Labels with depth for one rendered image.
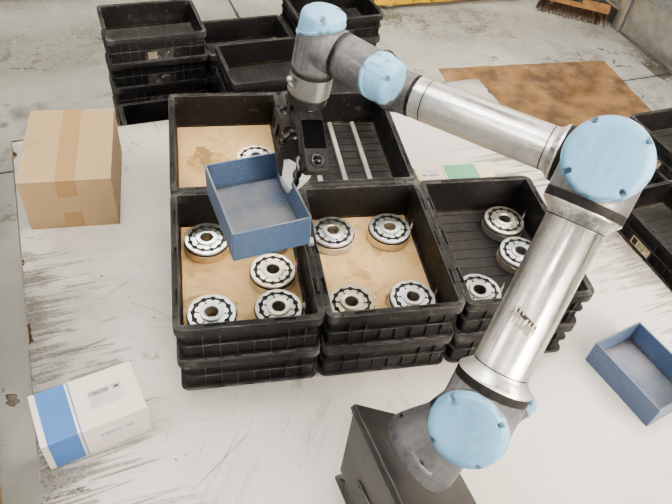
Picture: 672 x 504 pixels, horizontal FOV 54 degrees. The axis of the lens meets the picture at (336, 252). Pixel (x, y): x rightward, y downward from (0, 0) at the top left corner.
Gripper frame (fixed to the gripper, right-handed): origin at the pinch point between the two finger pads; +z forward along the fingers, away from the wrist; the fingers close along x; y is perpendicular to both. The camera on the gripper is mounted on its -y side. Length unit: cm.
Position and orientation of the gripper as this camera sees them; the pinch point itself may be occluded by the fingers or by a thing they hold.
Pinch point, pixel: (292, 189)
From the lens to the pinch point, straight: 127.2
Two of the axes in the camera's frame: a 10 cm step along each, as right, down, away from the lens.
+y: -3.4, -7.0, 6.2
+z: -2.0, 7.0, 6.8
